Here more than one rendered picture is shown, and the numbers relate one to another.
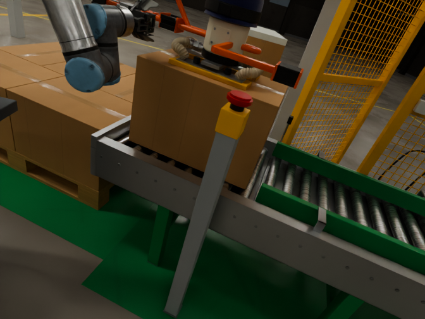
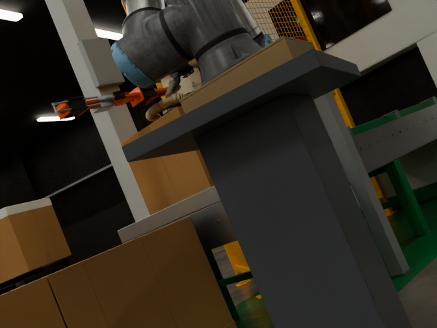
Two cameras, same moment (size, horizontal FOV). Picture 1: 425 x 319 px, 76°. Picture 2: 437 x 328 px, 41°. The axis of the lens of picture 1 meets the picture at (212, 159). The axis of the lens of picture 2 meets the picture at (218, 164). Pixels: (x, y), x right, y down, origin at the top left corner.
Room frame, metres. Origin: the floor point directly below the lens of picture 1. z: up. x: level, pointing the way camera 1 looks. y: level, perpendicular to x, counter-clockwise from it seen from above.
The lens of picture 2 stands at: (-0.11, 2.26, 0.53)
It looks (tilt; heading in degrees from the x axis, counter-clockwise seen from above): 4 degrees up; 301
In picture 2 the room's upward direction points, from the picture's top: 23 degrees counter-clockwise
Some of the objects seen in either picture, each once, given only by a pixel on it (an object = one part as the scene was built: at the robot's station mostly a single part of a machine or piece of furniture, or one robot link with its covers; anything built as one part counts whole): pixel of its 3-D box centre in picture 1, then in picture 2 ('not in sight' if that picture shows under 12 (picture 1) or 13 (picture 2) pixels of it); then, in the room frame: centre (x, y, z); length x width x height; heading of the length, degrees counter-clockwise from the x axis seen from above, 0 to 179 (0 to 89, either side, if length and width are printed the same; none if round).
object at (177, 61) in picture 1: (211, 68); not in sight; (1.13, 0.11, 0.98); 0.34 x 0.10 x 0.05; 79
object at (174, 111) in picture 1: (209, 112); (213, 155); (1.23, 0.08, 0.75); 0.60 x 0.40 x 0.40; 79
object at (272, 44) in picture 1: (255, 50); (6, 248); (3.03, -0.10, 0.82); 0.60 x 0.40 x 0.40; 9
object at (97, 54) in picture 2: not in sight; (101, 62); (2.04, -0.47, 1.62); 0.20 x 0.05 x 0.30; 79
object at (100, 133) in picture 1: (139, 117); (170, 214); (1.30, 0.44, 0.58); 0.70 x 0.03 x 0.06; 169
